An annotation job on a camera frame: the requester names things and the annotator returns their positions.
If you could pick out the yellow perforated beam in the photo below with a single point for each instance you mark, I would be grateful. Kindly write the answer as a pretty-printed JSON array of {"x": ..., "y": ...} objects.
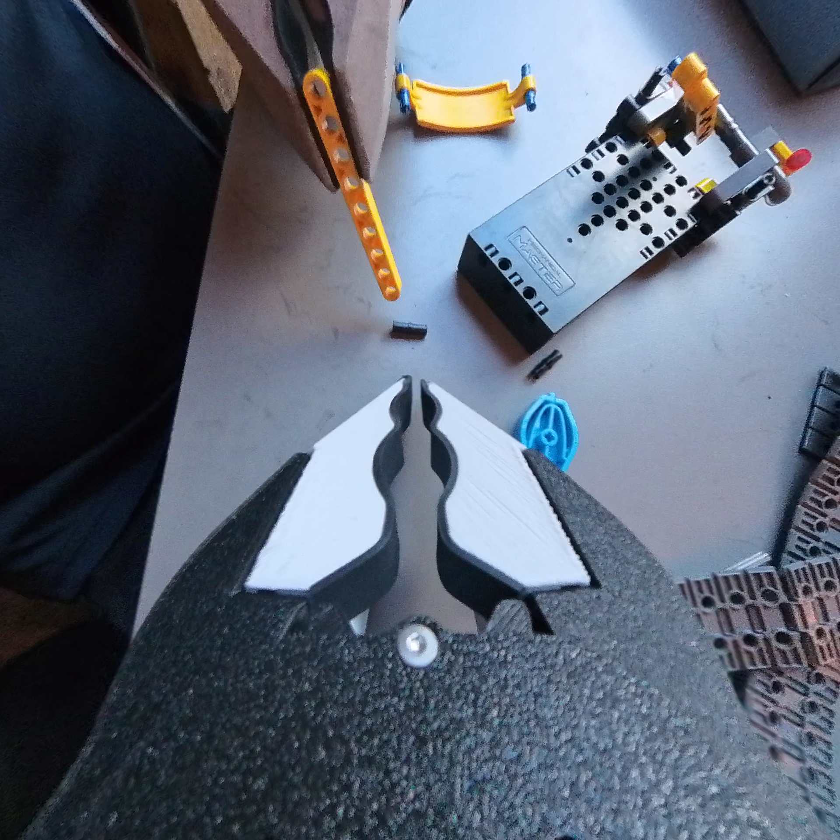
[{"x": 367, "y": 223}]

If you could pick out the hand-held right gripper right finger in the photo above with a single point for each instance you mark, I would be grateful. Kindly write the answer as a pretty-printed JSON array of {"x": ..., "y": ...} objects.
[{"x": 512, "y": 512}]

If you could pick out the dark blue cardboard box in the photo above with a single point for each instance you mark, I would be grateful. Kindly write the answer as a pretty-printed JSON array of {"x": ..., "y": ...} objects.
[{"x": 794, "y": 39}]

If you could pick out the person's dark clothed body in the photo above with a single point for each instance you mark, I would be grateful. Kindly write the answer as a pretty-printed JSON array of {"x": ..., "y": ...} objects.
[{"x": 65, "y": 328}]

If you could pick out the grey desk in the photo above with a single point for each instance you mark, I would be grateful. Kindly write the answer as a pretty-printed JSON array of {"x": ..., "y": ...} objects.
[{"x": 295, "y": 295}]

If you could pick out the wooden panel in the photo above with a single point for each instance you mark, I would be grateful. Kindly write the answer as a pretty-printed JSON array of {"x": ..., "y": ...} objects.
[{"x": 190, "y": 46}]

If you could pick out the blue brick separator tool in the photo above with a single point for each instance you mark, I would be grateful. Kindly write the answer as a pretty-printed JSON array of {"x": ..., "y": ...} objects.
[{"x": 548, "y": 430}]

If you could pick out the black perforated brick model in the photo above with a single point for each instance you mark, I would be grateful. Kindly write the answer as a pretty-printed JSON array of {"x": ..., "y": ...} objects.
[{"x": 558, "y": 229}]

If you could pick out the black connector pin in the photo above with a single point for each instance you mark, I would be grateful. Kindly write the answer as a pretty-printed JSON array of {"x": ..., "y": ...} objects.
[
  {"x": 544, "y": 364},
  {"x": 410, "y": 330}
]

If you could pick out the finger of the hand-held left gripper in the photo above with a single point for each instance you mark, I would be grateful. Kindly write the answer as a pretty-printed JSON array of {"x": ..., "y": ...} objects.
[
  {"x": 367, "y": 65},
  {"x": 262, "y": 52}
]

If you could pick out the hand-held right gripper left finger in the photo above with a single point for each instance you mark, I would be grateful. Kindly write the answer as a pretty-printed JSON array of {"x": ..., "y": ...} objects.
[{"x": 315, "y": 512}]

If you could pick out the yellow scoop piece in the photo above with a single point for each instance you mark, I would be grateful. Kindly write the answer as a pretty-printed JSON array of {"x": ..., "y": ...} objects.
[{"x": 459, "y": 108}]

